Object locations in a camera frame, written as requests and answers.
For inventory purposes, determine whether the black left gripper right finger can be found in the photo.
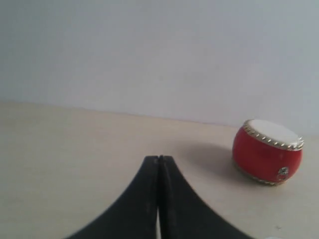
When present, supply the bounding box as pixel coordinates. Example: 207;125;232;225
158;155;250;239

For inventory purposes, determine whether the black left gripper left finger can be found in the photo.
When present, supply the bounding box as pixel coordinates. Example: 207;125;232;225
69;156;159;239

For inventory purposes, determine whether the small red drum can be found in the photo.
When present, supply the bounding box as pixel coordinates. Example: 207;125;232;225
232;119;305;185

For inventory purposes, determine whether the white plastic tray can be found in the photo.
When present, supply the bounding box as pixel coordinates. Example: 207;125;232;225
265;236;280;239

